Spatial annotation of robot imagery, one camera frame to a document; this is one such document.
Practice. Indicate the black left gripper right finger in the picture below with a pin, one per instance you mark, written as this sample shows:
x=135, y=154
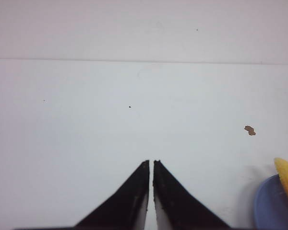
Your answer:
x=176, y=208

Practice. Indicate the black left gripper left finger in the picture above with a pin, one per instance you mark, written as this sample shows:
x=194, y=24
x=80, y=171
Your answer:
x=126, y=209

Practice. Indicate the blue round plate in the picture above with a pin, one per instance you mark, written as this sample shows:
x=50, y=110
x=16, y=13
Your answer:
x=270, y=210

